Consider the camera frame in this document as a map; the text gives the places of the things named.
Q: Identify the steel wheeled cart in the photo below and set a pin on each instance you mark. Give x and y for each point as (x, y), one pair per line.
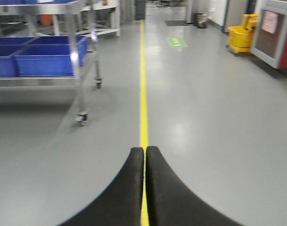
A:
(79, 18)

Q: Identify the yellow mop bucket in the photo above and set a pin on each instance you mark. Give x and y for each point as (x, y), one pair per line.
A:
(241, 36)

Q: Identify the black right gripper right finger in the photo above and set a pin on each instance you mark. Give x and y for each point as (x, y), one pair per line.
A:
(171, 203)

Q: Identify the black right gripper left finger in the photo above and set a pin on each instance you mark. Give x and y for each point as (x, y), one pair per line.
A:
(121, 202)

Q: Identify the blue bin on cart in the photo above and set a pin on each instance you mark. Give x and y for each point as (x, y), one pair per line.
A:
(45, 56)

